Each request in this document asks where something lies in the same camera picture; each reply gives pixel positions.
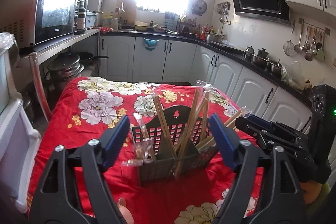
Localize person's right hand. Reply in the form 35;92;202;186
302;181;323;205

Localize red floral cloth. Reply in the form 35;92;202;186
26;76;265;224

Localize row of hanging kitchen utensils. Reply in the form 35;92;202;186
283;18;332;62

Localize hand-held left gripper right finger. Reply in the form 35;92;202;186
208;113;309;224

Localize knife block rack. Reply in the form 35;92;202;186
164;11;179;27

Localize dark sauce bottle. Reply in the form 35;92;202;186
77;1;87;31

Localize white base cabinets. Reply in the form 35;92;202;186
100;35;314;132

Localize white plastic storage bin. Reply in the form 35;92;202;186
0;47;16;114

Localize black frying pan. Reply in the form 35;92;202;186
58;52;110;67

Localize clear plastic bag liner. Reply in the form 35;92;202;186
0;32;19;56

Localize black plastic utensil basket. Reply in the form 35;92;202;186
131;105;219;188

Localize stainless steel shelf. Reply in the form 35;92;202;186
16;27;103;88

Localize clear plastic bags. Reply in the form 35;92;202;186
281;61;313;90

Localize pile of chopsticks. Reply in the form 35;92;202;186
121;79;249;180

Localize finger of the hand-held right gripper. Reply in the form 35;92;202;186
234;117;308;162
244;114;308;146

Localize silver microwave oven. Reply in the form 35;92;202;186
0;0;79;49

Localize cluster of condiment bottles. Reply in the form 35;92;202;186
193;23;219;39

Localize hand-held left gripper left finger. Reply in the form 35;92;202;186
30;115;131;224

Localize white plastic storage drawer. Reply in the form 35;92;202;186
0;94;42;214

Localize small hanging tool rack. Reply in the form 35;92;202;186
217;1;231;24

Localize steel stockpot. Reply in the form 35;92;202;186
205;31;224;43

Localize blue hanging bin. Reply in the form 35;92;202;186
143;38;160;51

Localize steel basin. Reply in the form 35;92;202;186
251;55;270;66

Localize pot with glass lid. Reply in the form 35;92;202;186
46;55;84;82

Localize small wall fan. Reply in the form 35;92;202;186
191;0;208;16

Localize black kitchen countertop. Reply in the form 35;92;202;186
100;28;315;109

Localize person's left hand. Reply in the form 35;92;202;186
117;198;135;224

